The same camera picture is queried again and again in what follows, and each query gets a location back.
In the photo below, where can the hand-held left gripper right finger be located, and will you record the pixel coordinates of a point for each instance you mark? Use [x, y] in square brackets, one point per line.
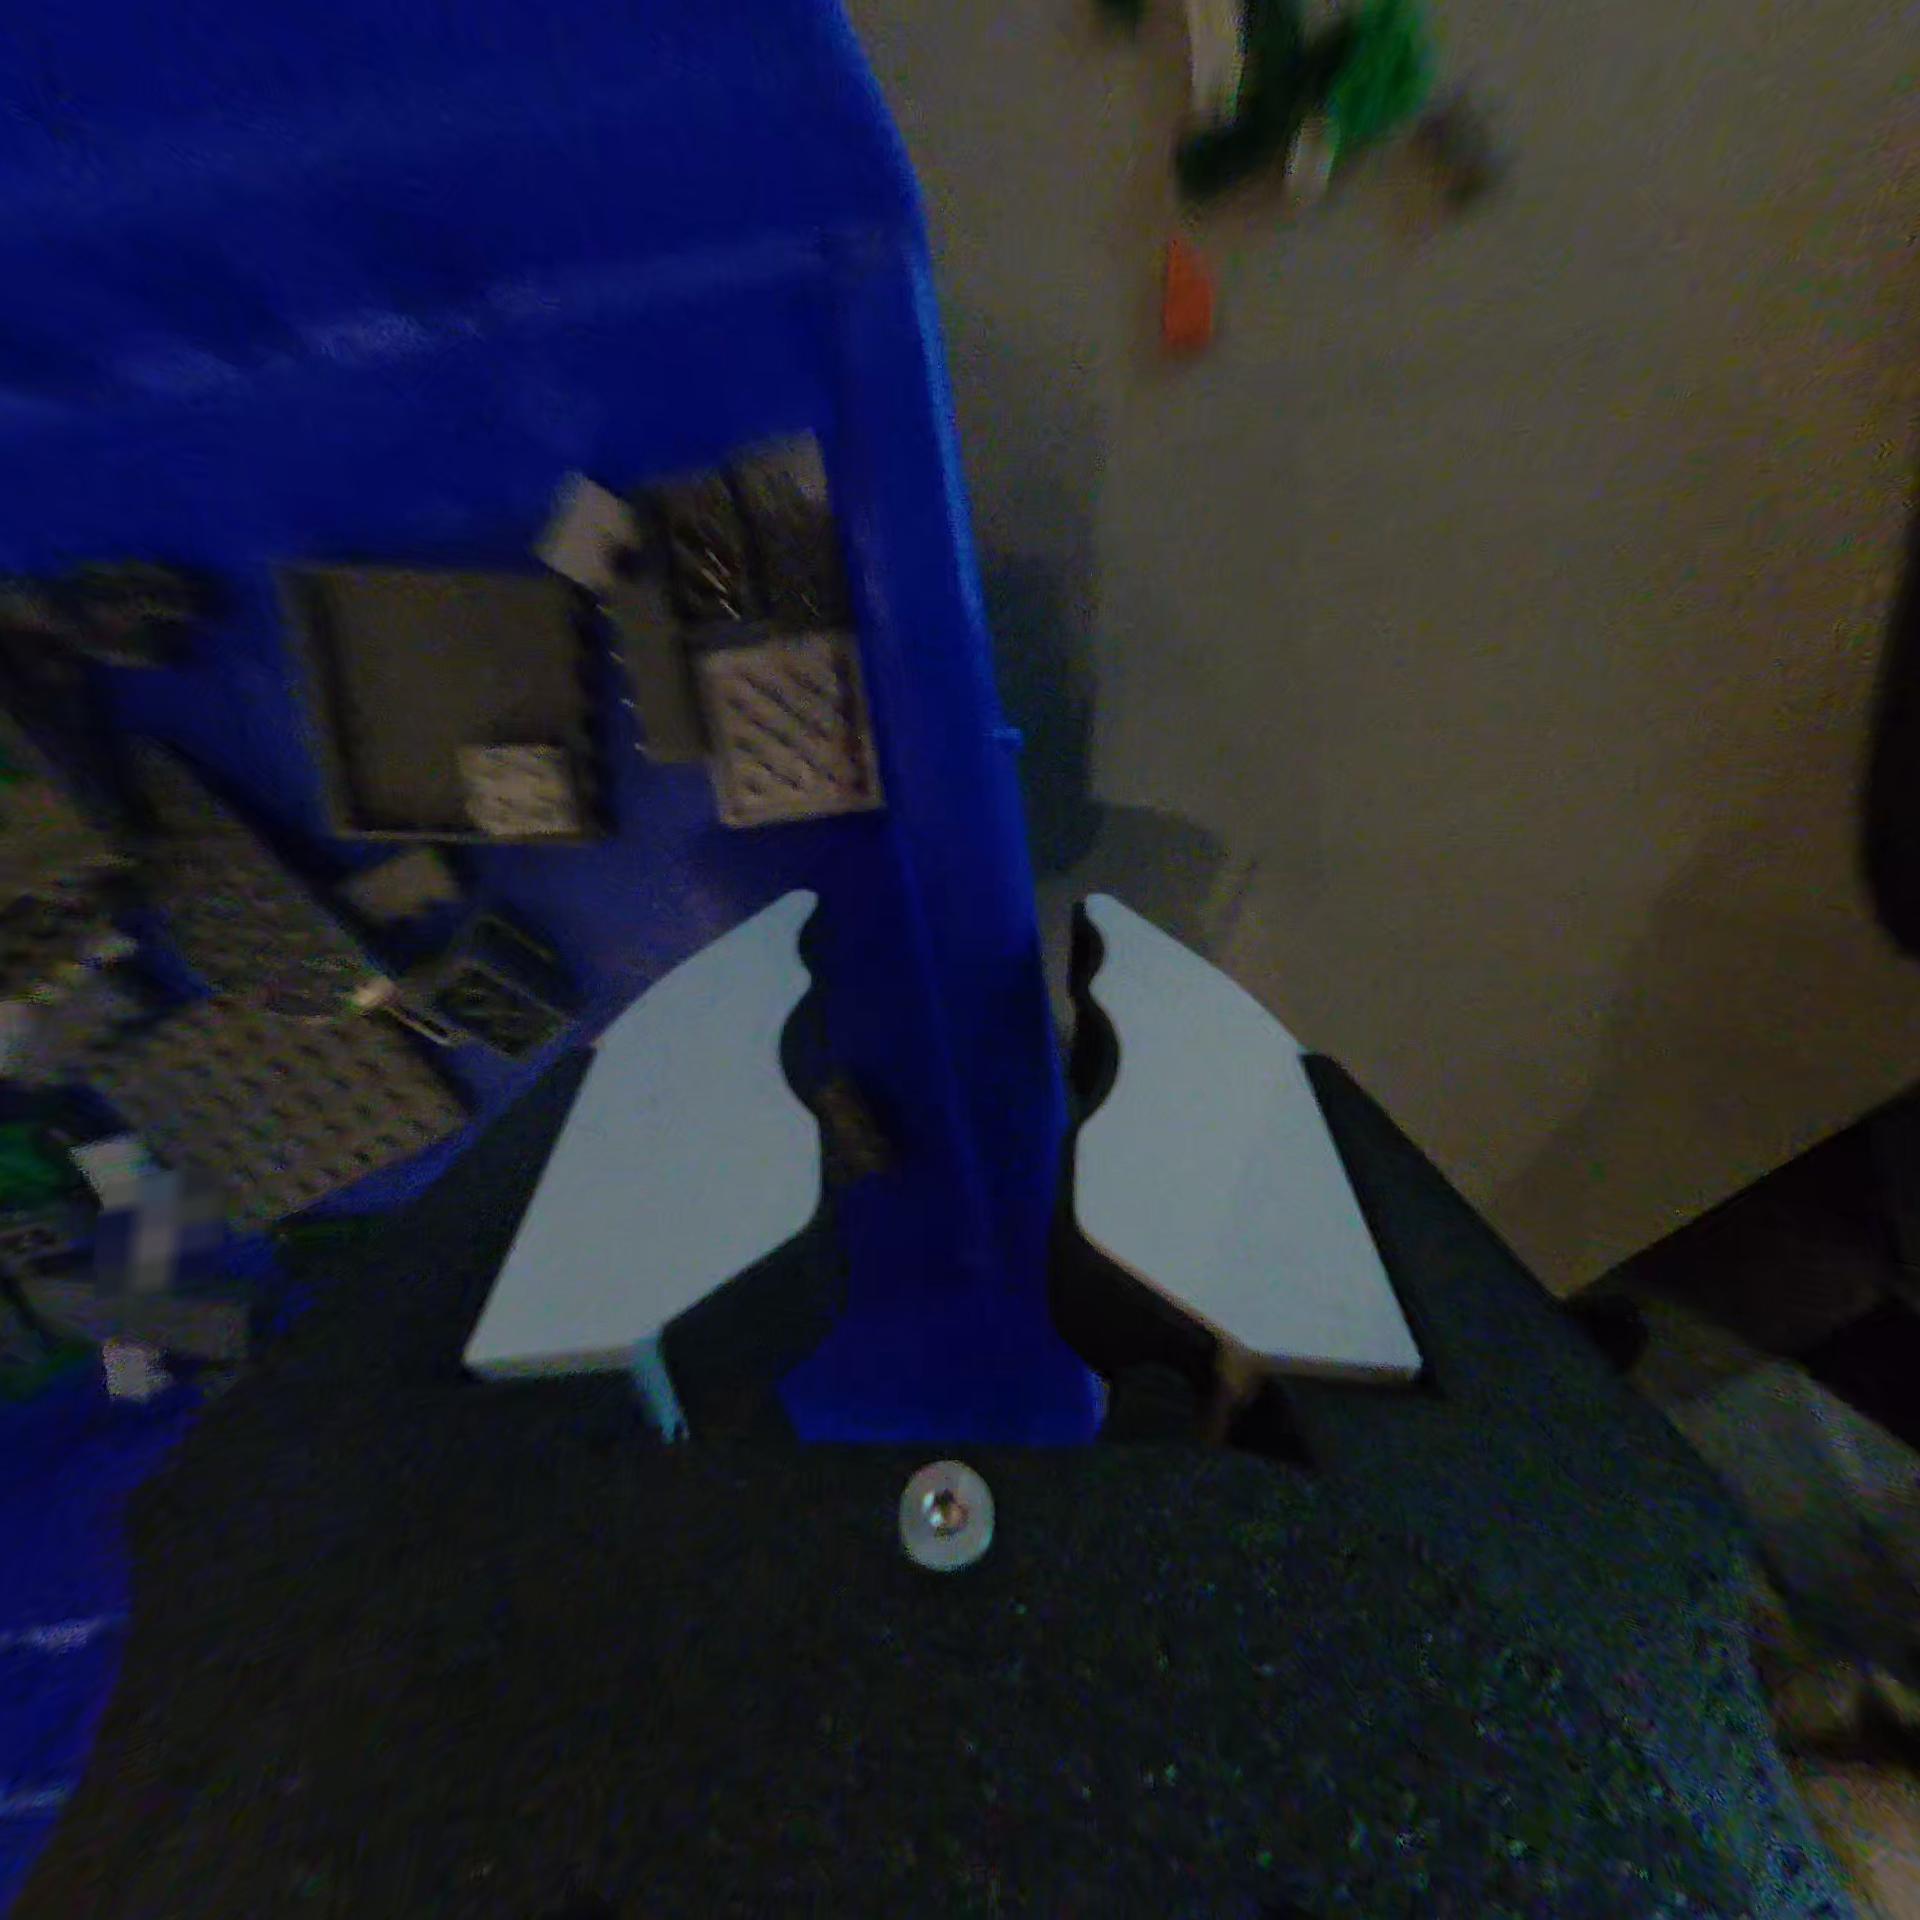
[1243, 1200]

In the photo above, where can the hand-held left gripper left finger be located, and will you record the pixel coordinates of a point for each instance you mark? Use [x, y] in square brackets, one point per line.
[661, 1185]

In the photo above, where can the blue plastic bin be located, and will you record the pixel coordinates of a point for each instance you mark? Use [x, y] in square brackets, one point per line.
[450, 224]

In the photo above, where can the green black brick cluster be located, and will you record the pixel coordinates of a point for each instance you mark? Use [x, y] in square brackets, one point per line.
[1348, 75]

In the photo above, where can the grey desk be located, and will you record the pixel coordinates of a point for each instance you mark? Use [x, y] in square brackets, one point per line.
[1424, 600]

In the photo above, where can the small dark grey brick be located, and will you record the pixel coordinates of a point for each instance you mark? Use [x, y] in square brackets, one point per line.
[856, 1125]

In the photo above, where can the dark grey short brick plate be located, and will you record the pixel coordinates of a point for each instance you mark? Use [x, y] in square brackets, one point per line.
[486, 984]

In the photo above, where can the dark grey rectangular brick plate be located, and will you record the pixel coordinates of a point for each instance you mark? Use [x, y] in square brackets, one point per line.
[269, 1094]

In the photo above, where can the light grey square brick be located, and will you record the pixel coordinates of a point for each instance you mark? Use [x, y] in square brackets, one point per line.
[516, 786]

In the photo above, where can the dark grey wedge brick plate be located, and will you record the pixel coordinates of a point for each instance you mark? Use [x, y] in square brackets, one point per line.
[225, 885]

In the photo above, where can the dark grey square panel brick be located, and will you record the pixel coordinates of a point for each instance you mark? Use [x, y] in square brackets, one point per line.
[435, 691]

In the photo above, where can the dark grey small brick plate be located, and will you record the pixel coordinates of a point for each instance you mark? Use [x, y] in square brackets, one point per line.
[697, 546]
[787, 524]

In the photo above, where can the dark box brick green print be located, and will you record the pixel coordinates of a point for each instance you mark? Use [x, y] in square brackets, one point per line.
[105, 608]

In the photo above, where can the small orange red brick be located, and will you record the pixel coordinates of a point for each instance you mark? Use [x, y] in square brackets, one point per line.
[1189, 293]

